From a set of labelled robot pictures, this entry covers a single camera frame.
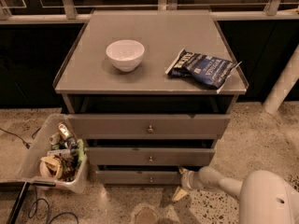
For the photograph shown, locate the black stand leg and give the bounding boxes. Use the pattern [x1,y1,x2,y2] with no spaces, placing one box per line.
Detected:
[0,181,55,224]

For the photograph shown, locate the white ceramic bowl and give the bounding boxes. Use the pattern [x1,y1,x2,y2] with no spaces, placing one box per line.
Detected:
[106,40,145,72]

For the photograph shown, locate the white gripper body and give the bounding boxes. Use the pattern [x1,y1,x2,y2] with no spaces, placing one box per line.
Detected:
[181,171,199,191]

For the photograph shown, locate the clear plastic bin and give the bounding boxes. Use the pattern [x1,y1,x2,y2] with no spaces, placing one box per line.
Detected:
[17,114,89,193]

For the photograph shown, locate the grey top drawer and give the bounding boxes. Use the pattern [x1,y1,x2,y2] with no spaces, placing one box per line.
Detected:
[67,114,230,140]

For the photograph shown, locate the green packet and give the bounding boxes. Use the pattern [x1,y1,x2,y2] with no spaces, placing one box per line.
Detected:
[77,139,85,168]

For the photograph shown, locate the white pillar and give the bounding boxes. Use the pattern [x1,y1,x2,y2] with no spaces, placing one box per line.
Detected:
[263,44,299,114]

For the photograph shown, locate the grey wooden drawer cabinet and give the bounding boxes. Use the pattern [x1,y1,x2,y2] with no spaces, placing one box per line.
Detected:
[54,10,248,174]

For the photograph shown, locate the white round container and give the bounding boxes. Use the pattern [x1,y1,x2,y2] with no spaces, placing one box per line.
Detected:
[39,155,63,179]

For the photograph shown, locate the blue chip bag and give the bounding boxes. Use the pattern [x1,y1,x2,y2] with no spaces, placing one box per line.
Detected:
[165,49,239,92]

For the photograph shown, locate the gold drink can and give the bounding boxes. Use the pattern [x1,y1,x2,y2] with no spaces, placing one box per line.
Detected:
[57,122,72,140]

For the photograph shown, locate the blue cable on floor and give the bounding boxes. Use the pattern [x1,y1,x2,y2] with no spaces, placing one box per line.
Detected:
[27,185,79,224]

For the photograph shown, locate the metal window railing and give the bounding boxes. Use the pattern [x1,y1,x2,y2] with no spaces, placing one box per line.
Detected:
[0,0,299,24]

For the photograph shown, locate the black cable on floor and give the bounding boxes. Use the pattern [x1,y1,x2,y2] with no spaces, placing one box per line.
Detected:
[0,126,42,149]

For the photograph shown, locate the grey middle drawer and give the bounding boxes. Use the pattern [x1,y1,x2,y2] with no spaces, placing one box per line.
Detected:
[86,147,215,166]

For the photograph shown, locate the grey drawer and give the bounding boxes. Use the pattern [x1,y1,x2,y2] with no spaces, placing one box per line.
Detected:
[86,147,215,166]
[96,171,180,186]
[67,114,230,140]

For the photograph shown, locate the grey bottom drawer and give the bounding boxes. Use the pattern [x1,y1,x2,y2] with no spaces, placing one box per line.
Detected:
[96,171,180,186]

